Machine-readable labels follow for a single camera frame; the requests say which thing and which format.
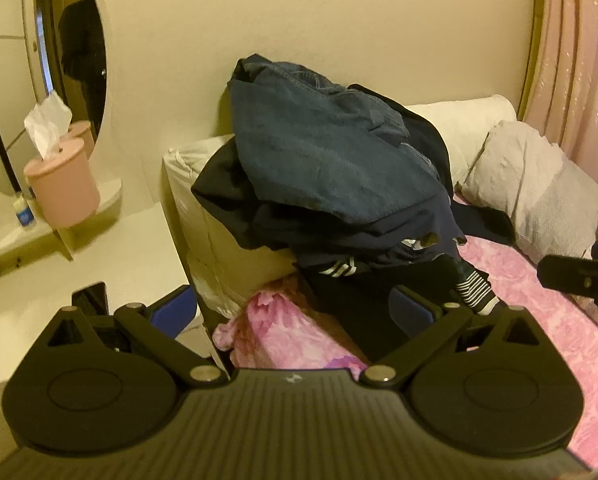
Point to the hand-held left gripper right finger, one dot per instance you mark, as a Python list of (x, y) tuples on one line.
[(409, 307)]

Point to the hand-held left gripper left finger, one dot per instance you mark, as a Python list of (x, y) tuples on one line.
[(171, 312)]

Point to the blue denim jeans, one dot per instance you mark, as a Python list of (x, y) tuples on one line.
[(329, 160)]

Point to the black pants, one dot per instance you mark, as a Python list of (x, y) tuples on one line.
[(359, 310)]

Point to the pink floral blanket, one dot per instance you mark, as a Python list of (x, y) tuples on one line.
[(529, 320)]

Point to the black striped sweater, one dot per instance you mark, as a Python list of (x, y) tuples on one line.
[(471, 290)]

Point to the cream pillow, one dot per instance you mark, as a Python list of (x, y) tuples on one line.
[(219, 260)]

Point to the black phone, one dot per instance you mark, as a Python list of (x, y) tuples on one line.
[(91, 297)]

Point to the grey pillow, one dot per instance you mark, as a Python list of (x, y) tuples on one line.
[(529, 185)]

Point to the navy jacket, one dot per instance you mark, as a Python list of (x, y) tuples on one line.
[(229, 195)]

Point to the white vanity table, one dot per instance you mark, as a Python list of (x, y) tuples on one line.
[(19, 245)]

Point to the pink tissue holder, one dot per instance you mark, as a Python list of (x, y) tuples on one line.
[(64, 185)]

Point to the small blue-label bottle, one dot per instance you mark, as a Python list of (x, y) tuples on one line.
[(24, 214)]

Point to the white pillow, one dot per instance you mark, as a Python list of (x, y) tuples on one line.
[(459, 120)]

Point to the pink curtain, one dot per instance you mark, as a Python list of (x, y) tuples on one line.
[(579, 60)]

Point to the white tissue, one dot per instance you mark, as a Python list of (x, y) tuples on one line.
[(46, 122)]

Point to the oval wall mirror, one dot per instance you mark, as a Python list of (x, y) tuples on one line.
[(9, 85)]

